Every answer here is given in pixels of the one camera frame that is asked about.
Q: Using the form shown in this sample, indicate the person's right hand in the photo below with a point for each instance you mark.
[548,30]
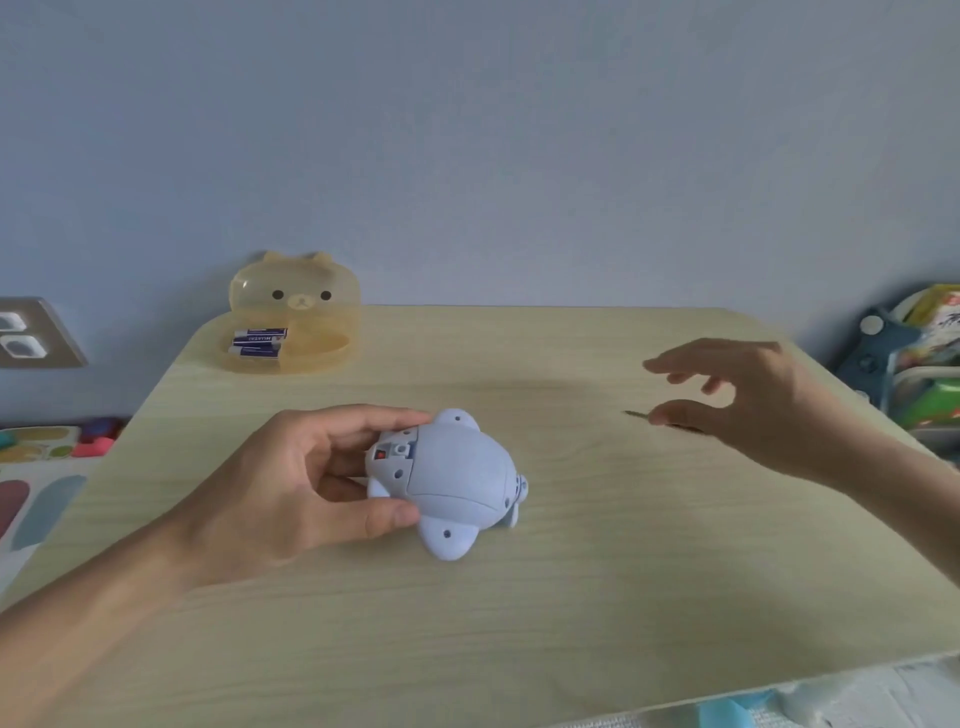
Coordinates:
[765,405]

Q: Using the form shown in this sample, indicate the person's left hand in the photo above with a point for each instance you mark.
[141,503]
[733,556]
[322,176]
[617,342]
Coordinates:
[285,495]

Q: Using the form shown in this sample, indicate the small black screwdriver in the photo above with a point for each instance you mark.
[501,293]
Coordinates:
[637,414]

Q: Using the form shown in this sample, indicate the dark blue battery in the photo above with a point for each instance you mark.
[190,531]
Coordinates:
[255,348]
[259,334]

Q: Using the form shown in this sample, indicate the light blue airplane toy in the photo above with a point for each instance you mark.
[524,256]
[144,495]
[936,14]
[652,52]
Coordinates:
[450,544]

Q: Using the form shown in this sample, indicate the orange bear-shaped plastic box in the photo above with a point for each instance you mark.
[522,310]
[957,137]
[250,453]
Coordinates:
[300,289]

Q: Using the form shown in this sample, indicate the person's left forearm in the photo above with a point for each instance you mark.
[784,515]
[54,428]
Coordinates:
[82,645]

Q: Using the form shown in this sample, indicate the row of picture books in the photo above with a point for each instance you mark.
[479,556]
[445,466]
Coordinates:
[934,337]

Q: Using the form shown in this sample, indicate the white board with coloured ovals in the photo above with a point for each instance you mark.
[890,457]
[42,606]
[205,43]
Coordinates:
[52,510]

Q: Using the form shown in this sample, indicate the beige wall socket plate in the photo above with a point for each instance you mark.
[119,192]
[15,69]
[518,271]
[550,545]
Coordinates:
[60,345]

